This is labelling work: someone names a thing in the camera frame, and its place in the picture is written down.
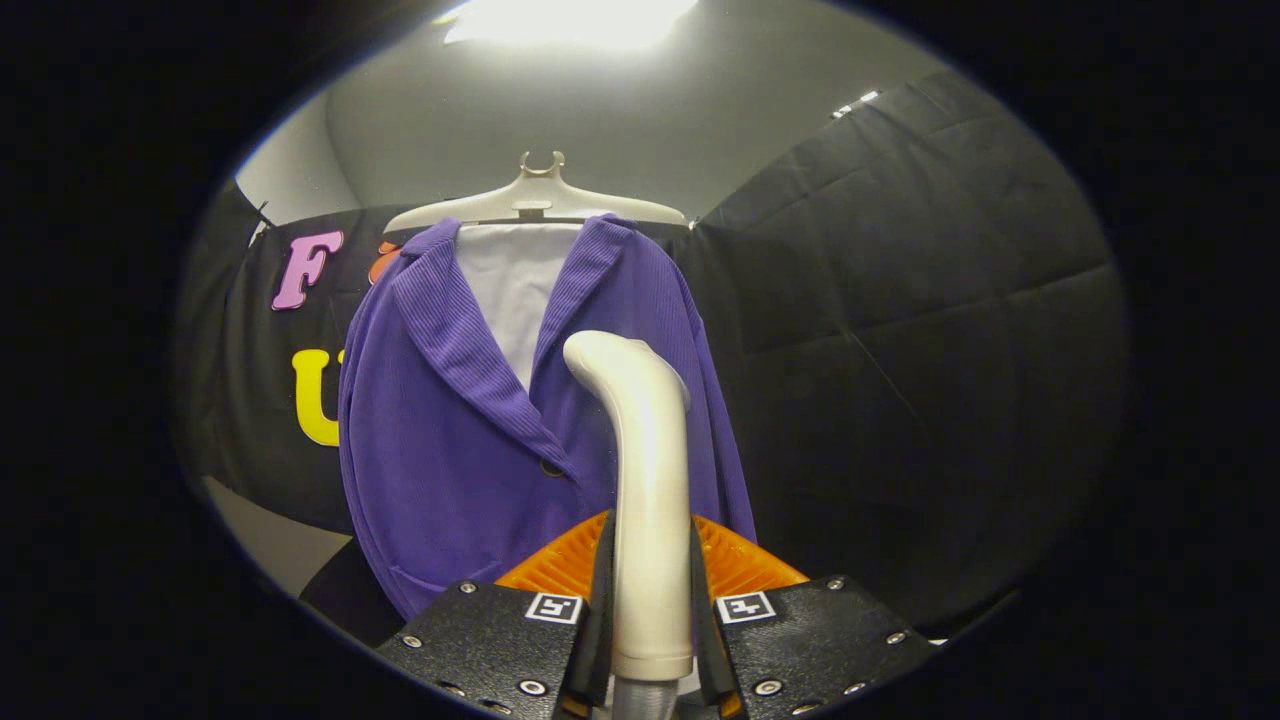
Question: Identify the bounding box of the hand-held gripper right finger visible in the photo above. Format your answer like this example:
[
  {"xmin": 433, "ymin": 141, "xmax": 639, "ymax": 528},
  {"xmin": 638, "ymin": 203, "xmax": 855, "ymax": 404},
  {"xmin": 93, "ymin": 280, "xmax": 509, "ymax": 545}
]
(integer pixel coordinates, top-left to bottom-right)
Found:
[{"xmin": 688, "ymin": 512, "xmax": 941, "ymax": 720}]

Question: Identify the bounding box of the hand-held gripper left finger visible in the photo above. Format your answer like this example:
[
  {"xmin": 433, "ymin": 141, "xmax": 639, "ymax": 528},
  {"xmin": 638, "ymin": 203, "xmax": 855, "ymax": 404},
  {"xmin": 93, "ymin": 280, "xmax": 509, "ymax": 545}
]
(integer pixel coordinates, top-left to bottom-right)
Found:
[{"xmin": 375, "ymin": 508, "xmax": 615, "ymax": 720}]

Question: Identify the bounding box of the white garment steamer head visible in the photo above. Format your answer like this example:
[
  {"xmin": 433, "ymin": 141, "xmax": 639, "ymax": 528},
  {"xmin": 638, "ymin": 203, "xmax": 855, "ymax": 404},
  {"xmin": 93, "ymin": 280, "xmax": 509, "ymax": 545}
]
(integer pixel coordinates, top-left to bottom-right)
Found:
[{"xmin": 562, "ymin": 330, "xmax": 696, "ymax": 683}]

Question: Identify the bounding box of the purple corduroy jacket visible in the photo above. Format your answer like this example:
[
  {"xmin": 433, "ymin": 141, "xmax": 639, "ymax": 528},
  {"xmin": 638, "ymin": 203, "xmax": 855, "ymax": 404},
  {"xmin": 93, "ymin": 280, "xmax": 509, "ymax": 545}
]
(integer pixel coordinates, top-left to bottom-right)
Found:
[{"xmin": 338, "ymin": 213, "xmax": 758, "ymax": 623}]

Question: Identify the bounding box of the white plastic clothes hanger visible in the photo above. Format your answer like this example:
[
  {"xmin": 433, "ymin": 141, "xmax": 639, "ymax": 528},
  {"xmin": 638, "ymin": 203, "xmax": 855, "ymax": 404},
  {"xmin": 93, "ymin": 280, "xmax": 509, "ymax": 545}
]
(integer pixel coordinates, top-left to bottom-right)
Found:
[{"xmin": 383, "ymin": 150, "xmax": 689, "ymax": 236}]

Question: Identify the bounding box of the black backdrop cloth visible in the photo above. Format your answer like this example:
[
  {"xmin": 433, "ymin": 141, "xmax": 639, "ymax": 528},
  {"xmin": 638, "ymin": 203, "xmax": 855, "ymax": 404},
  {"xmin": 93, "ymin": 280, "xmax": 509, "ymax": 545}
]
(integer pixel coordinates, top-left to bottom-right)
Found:
[{"xmin": 170, "ymin": 68, "xmax": 1131, "ymax": 641}]

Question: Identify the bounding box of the white torso form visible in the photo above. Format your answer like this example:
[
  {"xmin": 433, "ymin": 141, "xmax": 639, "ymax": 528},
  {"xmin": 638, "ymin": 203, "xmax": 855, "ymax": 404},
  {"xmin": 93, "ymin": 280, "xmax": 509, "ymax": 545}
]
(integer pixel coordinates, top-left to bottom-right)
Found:
[{"xmin": 455, "ymin": 222, "xmax": 586, "ymax": 393}]

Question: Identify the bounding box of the large ceiling light panel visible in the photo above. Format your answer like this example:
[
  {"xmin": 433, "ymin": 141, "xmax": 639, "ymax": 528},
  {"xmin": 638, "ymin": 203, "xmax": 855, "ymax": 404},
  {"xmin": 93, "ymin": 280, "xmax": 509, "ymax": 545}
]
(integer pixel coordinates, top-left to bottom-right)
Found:
[{"xmin": 440, "ymin": 0, "xmax": 701, "ymax": 51}]

